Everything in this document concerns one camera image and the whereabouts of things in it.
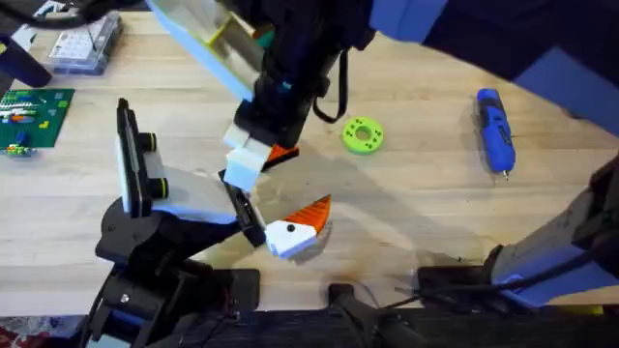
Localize black looped wrist cable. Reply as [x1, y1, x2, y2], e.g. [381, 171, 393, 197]
[311, 47, 350, 125]

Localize blue electric screwdriver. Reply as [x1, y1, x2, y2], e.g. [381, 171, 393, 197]
[475, 87, 516, 182]

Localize green board with toy blocks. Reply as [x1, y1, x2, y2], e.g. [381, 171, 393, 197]
[0, 87, 76, 158]

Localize green disc with holes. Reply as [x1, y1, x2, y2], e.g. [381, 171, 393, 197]
[340, 115, 385, 157]

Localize dark blue tool handle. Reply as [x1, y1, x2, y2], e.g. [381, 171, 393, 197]
[0, 37, 53, 89]

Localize black arm base cable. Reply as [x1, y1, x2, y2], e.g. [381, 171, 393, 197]
[381, 248, 599, 310]

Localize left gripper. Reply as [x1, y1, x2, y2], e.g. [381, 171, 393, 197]
[95, 138, 333, 273]

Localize left wrist upright plate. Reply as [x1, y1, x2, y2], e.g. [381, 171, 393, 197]
[114, 98, 170, 219]

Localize clear plastic parts box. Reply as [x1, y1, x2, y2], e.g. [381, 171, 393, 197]
[46, 10, 123, 77]

